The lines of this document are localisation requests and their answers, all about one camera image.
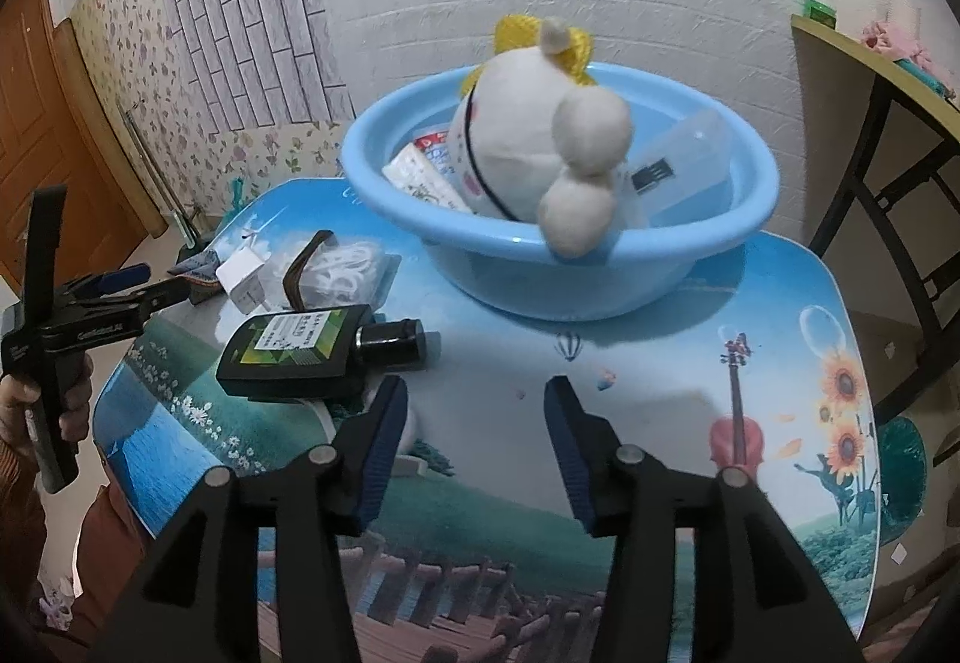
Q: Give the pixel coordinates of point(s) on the white charger plug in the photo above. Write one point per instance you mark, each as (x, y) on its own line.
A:
(241, 277)

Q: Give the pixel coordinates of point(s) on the clear plastic box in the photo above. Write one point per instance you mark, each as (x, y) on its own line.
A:
(690, 160)

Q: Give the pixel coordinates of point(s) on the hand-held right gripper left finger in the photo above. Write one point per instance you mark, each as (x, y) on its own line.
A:
(382, 453)

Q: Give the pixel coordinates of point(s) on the person's left forearm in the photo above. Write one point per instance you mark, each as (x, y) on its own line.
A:
(15, 520)

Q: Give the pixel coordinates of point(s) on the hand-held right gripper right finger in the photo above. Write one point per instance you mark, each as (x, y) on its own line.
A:
(574, 453)

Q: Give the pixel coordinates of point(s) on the small green box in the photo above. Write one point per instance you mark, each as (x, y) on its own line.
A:
(819, 12)

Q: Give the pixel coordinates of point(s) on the person's clothing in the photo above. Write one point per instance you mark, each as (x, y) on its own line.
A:
(116, 520)

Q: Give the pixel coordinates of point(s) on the side table with black legs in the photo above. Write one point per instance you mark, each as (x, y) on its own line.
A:
(847, 55)

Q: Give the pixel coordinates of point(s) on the striped cloth pouch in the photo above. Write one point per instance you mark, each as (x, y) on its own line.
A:
(196, 277)

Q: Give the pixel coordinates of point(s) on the black bottle with green label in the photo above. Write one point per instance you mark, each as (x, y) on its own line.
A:
(292, 348)

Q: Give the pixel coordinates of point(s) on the white plastic item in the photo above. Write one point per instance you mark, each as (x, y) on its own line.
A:
(420, 460)

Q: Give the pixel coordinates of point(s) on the pink cloth item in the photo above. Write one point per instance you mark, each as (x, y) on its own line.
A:
(896, 40)

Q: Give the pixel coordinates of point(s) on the red and white packet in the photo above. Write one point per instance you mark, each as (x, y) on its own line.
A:
(435, 147)

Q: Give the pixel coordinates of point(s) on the white patterned packet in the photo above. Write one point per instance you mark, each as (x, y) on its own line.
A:
(420, 183)

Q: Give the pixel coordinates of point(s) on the white and yellow plush toy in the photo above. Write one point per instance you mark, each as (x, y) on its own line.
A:
(517, 123)

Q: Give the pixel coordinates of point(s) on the blue plastic basin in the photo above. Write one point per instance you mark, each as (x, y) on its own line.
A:
(600, 273)

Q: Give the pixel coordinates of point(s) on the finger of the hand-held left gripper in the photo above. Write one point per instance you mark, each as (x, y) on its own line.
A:
(120, 279)
(165, 294)

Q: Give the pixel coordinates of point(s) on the wooden door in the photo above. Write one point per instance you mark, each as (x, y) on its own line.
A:
(52, 108)

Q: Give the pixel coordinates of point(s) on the person's left hand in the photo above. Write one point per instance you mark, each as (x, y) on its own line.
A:
(75, 400)

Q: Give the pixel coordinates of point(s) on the green round stool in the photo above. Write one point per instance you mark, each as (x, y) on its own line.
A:
(907, 475)

